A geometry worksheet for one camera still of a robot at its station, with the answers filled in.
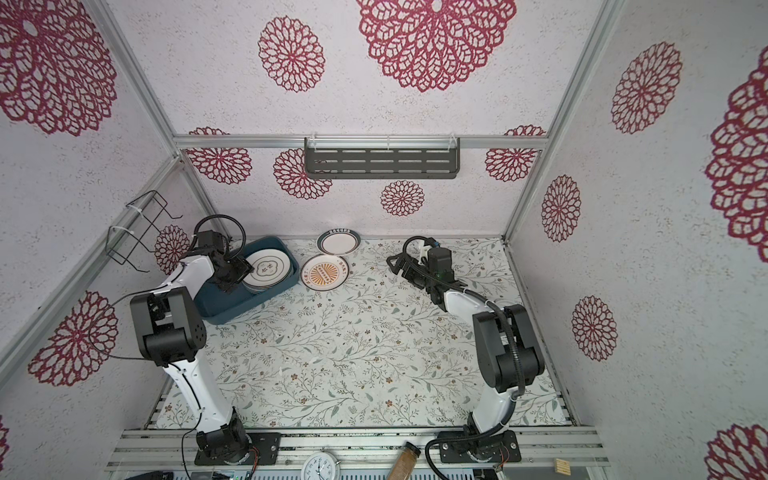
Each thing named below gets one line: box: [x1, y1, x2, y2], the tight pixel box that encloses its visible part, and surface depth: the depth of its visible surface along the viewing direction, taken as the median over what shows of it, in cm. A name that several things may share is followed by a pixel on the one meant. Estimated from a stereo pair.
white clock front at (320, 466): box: [300, 452, 341, 480], surface depth 70 cm
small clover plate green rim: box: [242, 249, 291, 291], surface depth 108 cm
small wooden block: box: [556, 458, 571, 476], surface depth 72 cm
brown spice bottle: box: [388, 441, 421, 480], surface depth 70 cm
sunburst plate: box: [300, 253, 350, 291], surface depth 112 cm
